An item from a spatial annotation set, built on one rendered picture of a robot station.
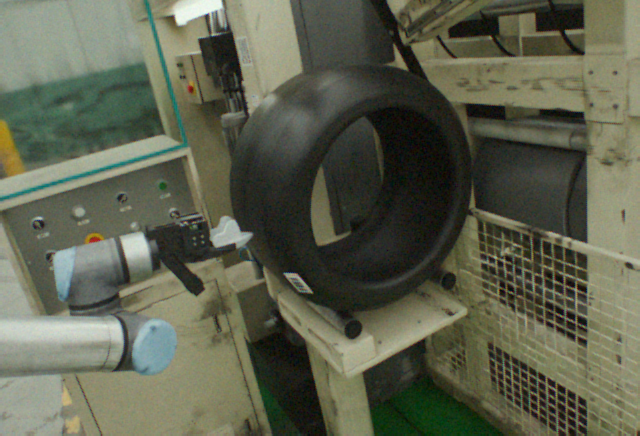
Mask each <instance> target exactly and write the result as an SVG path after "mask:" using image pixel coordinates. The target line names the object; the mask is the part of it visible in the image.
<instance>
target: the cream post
mask: <svg viewBox="0 0 640 436"><path fill-rule="evenodd" d="M225 1H226V5H227V11H228V14H229V18H230V22H231V27H232V31H233V35H234V40H235V44H236V48H237V53H238V57H239V61H240V65H241V70H242V74H243V78H244V83H245V87H246V91H247V95H248V100H249V104H250V108H251V113H253V112H254V110H255V109H256V108H257V107H258V106H253V101H252V97H251V95H257V96H258V99H259V103H261V102H262V101H263V100H264V99H265V98H266V97H267V96H268V95H269V94H270V93H271V92H272V91H274V90H275V89H276V88H277V87H279V86H280V85H281V84H283V83H284V82H286V81H287V80H289V79H290V78H292V77H294V76H296V75H298V74H300V73H302V72H304V71H303V66H302V61H301V56H300V51H299V46H298V41H297V35H296V30H295V25H294V20H293V15H292V10H291V5H290V0H225ZM242 36H246V38H247V42H248V47H249V51H250V55H251V60H252V64H253V66H243V65H242V61H241V56H240V52H239V48H238V43H237V39H236V38H237V37H242ZM311 222H312V228H313V233H314V237H315V240H316V243H317V244H318V243H321V242H323V241H326V240H328V239H331V238H333V237H335V236H336V235H335V230H334V225H333V220H332V215H331V209H330V204H329V199H328V194H327V189H326V184H325V179H324V174H323V169H322V163H321V166H320V168H319V170H318V173H317V176H316V179H315V183H314V187H313V192H312V199H311ZM305 342H306V346H307V350H308V355H309V359H310V363H311V367H312V372H313V376H314V380H315V384H316V388H317V393H318V397H319V401H320V405H321V409H322V413H323V417H324V421H325V426H326V430H327V434H328V436H375V435H374V430H373V425H372V420H371V415H370V410H369V404H368V399H367V394H366V389H365V384H364V379H363V374H362V372H361V373H359V374H357V375H355V376H353V377H352V378H350V379H348V380H346V379H345V378H344V377H343V376H342V375H341V374H340V373H339V372H338V371H337V370H336V369H335V368H334V367H333V366H332V365H331V364H330V363H329V362H328V361H326V360H325V359H324V358H323V357H322V356H321V355H320V354H319V353H318V352H317V351H316V350H315V349H314V348H313V347H312V346H311V345H310V344H309V343H308V342H307V341H306V340H305Z"/></svg>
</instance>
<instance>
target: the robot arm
mask: <svg viewBox="0 0 640 436"><path fill-rule="evenodd" d="M190 215H193V216H190ZM185 216H188V217H185ZM181 217H184V218H181ZM173 221H174V222H172V223H167V224H163V225H159V226H154V227H153V226H152V225H147V226H145V230H146V235H145V236H144V234H143V232H137V233H132V234H128V235H124V236H119V237H116V238H112V239H107V240H103V241H98V242H94V243H90V244H85V245H81V246H77V247H76V246H73V247H72V248H69V249H65V250H61V251H58V252H57V253H56V254H55V255H54V257H53V264H54V273H55V280H56V287H57V293H58V298H59V300H60V301H62V302H65V301H66V300H67V303H68V307H69V311H70V315H71V316H24V315H0V378H15V377H29V376H44V375H58V374H73V373H87V372H103V373H107V372H122V371H136V372H137V373H138V374H140V375H149V376H151V375H156V374H158V373H160V372H162V371H163V370H164V369H166V368H167V367H168V365H169V364H170V363H171V361H172V359H173V357H174V355H175V352H176V348H177V337H176V333H175V330H174V329H173V327H172V326H171V325H170V324H169V323H167V322H165V321H163V320H162V319H160V318H152V317H148V316H144V315H141V314H137V313H134V312H131V311H127V310H123V308H122V303H121V299H120V295H119V291H118V286H121V285H124V284H128V283H132V282H135V281H139V280H143V279H147V278H150V277H152V276H153V271H157V270H160V269H161V262H160V259H161V261H162V263H163V264H164V265H165V266H166V267H167V268H168V269H169V270H170V271H171V272H172V273H173V274H174V275H175V276H176V277H177V278H178V279H179V280H180V281H181V282H182V283H183V285H184V287H185V288H186V290H187V291H189V292H190V293H191V294H194V295H195V296H196V297H197V296H198V295H200V294H201V293H202V292H203V291H204V290H205V287H204V285H203V284H204V283H203V281H202V280H201V278H200V277H199V276H198V275H196V274H193V273H192V272H191V270H190V269H189V268H188V267H187V266H186V265H185V264H186V263H188V262H189V263H197V262H203V261H206V260H208V259H213V258H217V257H221V256H224V255H226V254H228V253H230V252H232V251H235V250H236V249H237V248H239V247H241V246H242V245H244V244H245V243H246V242H247V241H249V240H250V239H251V238H252V237H253V233H251V232H240V229H239V227H238V225H237V223H236V221H234V220H232V219H231V218H230V217H229V216H224V217H222V218H221V220H220V223H219V226H218V227H217V228H215V229H212V230H210V229H209V226H208V220H204V221H203V216H202V215H201V214H199V213H198V212H194V213H189V214H185V215H180V216H176V217H173Z"/></svg>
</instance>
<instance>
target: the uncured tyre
mask: <svg viewBox="0 0 640 436"><path fill-rule="evenodd" d="M364 116H365V117H366V118H367V119H368V121H369V122H370V123H371V124H372V126H373V127H374V129H375V131H376V133H377V135H378V137H379V139H380V142H381V145H382V149H383V155H384V178H383V184H382V188H381V191H380V194H379V197H378V199H377V202H376V204H375V206H374V207H373V209H372V211H371V212H370V214H369V215H368V217H367V218H366V219H365V220H364V222H363V223H362V224H361V225H360V226H359V227H358V228H357V229H355V230H354V231H353V232H352V233H350V234H349V235H347V236H346V237H344V238H342V239H340V240H338V241H336V242H333V243H330V244H326V245H319V246H317V243H316V240H315V237H314V233H313V228H312V222H311V199H312V192H313V187H314V183H315V179H316V176H317V173H318V170H319V168H320V166H321V163H322V161H323V159H324V157H325V155H326V154H327V152H328V150H329V149H330V147H331V146H332V145H333V143H334V142H335V141H336V139H337V138H338V137H339V136H340V135H341V134H342V133H343V132H344V131H345V130H346V129H347V128H348V127H349V126H350V125H352V124H353V123H354V122H356V121H357V120H359V119H360V118H362V117H364ZM471 193H472V162H471V155H470V148H469V143H468V139H467V136H466V133H465V130H464V127H463V125H462V122H461V120H460V118H459V116H458V114H457V112H456V111H455V109H454V107H453V106H452V104H451V103H450V102H449V100H448V99H447V98H446V97H445V96H444V95H443V94H442V93H441V92H440V91H439V90H438V89H437V88H436V87H435V86H434V85H432V84H431V83H430V82H428V81H427V80H425V79H423V78H421V77H419V76H417V75H415V74H413V73H411V72H409V71H407V70H404V69H401V68H398V67H394V66H390V65H382V64H362V65H329V66H322V67H317V68H314V69H310V70H307V71H305V72H302V73H300V74H298V75H296V76H294V77H292V78H290V79H289V80H287V81H286V82H284V83H283V84H281V85H280V86H279V87H277V88H276V89H275V90H274V91H272V92H271V93H270V94H269V95H268V96H267V97H266V98H265V99H264V100H263V101H262V102H261V103H260V104H259V105H258V107H257V108H256V109H255V110H254V112H253V113H252V114H251V116H250V117H249V119H248V121H247V122H246V124H245V126H244V128H243V130H242V132H241V134H240V136H239V139H238V141H237V144H236V147H235V150H234V154H233V158H232V163H231V170H230V199H231V205H232V210H233V215H234V218H235V221H236V223H237V225H238V227H239V229H240V232H251V233H253V237H252V238H251V239H250V240H249V241H247V242H246V243H245V244H246V246H247V247H248V249H249V250H250V252H251V253H252V254H253V255H254V257H255V258H256V259H257V260H258V261H259V262H260V263H261V264H262V265H263V266H264V267H266V268H267V269H268V270H269V271H270V272H271V273H273V274H274V275H275V276H276V277H277V278H278V279H280V280H281V281H282V282H283V283H284V284H285V285H287V286H288V287H289V288H290V289H291V290H292V291H294V292H295V293H296V294H298V295H299V296H301V297H302V298H304V299H305V300H307V301H309V302H311V303H314V304H316V305H319V306H322V307H326V308H330V309H334V310H339V311H346V312H361V311H369V310H374V309H378V308H381V307H384V306H387V305H389V304H392V303H394V302H396V301H398V300H400V299H402V298H403V297H405V296H407V295H408V294H410V293H411V292H413V291H414V290H415V289H417V288H418V287H419V286H420V285H421V284H423V283H424V282H425V281H426V280H427V279H428V278H429V277H430V276H431V275H432V274H433V273H434V272H435V271H436V270H437V269H438V268H439V267H440V266H441V264H442V263H443V262H444V261H445V259H446V258H447V256H448V255H449V254H450V252H451V250H452V249H453V247H454V245H455V243H456V242H457V240H458V238H459V235H460V233H461V231H462V228H463V226H464V223H465V220H466V217H467V214H468V210H469V205H470V200H471ZM284 273H291V274H298V276H299V277H300V278H301V279H302V280H303V282H304V283H305V284H306V285H307V286H308V288H309V289H310V290H311V291H312V292H313V293H302V292H298V290H297V289H296V288H295V287H294V286H293V285H292V283H291V282H290V281H289V280H288V279H287V278H286V277H285V275H284Z"/></svg>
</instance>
